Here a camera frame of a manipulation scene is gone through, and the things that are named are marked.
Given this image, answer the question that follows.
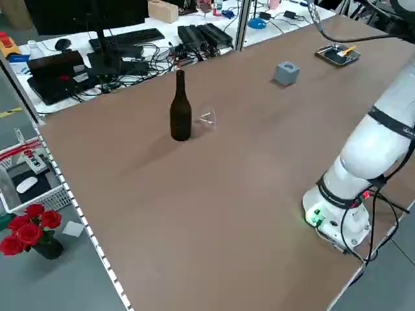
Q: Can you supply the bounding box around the black monitor with stand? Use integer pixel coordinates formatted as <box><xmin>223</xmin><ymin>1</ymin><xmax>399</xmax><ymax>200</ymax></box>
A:
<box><xmin>24</xmin><ymin>0</ymin><xmax>150</xmax><ymax>78</ymax></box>

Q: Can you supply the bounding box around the white computer mouse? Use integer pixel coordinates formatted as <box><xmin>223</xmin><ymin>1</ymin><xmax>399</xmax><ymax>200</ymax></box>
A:
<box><xmin>16</xmin><ymin>177</ymin><xmax>38</xmax><ymax>194</ymax></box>

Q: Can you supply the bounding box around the dark brown glass bottle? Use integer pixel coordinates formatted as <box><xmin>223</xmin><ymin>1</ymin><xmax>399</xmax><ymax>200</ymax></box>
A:
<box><xmin>169</xmin><ymin>69</ymin><xmax>193</xmax><ymax>143</ymax></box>

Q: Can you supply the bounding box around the dark laptop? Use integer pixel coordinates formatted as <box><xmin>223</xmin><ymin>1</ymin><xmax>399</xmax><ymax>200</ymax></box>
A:
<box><xmin>26</xmin><ymin>50</ymin><xmax>98</xmax><ymax>106</ymax></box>

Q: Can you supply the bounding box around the grey cube part base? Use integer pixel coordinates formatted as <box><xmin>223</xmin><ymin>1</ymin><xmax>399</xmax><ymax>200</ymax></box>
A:
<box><xmin>274</xmin><ymin>60</ymin><xmax>301</xmax><ymax>88</ymax></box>

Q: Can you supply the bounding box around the white paper card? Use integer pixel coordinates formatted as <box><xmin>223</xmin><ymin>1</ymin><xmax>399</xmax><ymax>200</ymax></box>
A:
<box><xmin>62</xmin><ymin>220</ymin><xmax>84</xmax><ymax>238</ymax></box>

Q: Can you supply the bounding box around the black vase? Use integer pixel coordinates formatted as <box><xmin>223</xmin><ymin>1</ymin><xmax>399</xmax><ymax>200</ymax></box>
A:
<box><xmin>31</xmin><ymin>238</ymin><xmax>64</xmax><ymax>260</ymax></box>

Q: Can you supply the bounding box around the black ribbed power supply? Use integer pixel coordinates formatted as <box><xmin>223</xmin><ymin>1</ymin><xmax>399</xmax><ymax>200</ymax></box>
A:
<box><xmin>196</xmin><ymin>22</ymin><xmax>234</xmax><ymax>48</ymax></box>
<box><xmin>177</xmin><ymin>25</ymin><xmax>208</xmax><ymax>48</ymax></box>

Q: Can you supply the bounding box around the black keyboard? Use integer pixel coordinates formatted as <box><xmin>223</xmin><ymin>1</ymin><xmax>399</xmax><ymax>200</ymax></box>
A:
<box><xmin>88</xmin><ymin>27</ymin><xmax>163</xmax><ymax>50</ymax></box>

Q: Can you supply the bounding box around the white plastic bottle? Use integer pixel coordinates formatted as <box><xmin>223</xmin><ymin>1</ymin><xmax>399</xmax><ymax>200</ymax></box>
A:
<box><xmin>27</xmin><ymin>40</ymin><xmax>45</xmax><ymax>61</ymax></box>

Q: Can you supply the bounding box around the metal tray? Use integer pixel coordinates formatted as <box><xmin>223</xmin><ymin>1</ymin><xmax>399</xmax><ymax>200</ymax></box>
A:
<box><xmin>314</xmin><ymin>42</ymin><xmax>362</xmax><ymax>69</ymax></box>

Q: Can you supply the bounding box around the aluminium frame beam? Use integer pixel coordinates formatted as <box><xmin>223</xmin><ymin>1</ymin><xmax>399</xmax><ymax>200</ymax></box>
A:
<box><xmin>0</xmin><ymin>51</ymin><xmax>47</xmax><ymax>126</ymax></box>

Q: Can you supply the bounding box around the black arm foot cable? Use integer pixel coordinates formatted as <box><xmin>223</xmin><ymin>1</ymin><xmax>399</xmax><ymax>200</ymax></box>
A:
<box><xmin>316</xmin><ymin>152</ymin><xmax>411</xmax><ymax>266</ymax></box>

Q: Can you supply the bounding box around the white button box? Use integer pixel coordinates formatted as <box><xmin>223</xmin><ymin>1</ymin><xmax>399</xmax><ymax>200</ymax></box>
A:
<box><xmin>25</xmin><ymin>149</ymin><xmax>45</xmax><ymax>173</ymax></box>

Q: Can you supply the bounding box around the aluminium frame post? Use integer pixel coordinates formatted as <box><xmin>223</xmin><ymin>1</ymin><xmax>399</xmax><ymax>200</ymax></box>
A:
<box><xmin>235</xmin><ymin>0</ymin><xmax>252</xmax><ymax>52</ymax></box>

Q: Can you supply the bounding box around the cardboard box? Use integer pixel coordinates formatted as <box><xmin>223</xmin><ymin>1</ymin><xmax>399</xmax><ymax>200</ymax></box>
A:
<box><xmin>147</xmin><ymin>0</ymin><xmax>180</xmax><ymax>23</ymax></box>

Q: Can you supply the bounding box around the white plastic basket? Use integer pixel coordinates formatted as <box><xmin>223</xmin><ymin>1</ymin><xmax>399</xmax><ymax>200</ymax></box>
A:
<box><xmin>0</xmin><ymin>137</ymin><xmax>73</xmax><ymax>215</ymax></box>

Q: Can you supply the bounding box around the red roses bunch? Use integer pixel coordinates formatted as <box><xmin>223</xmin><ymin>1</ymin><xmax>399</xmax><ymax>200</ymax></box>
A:
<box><xmin>0</xmin><ymin>203</ymin><xmax>63</xmax><ymax>257</ymax></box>

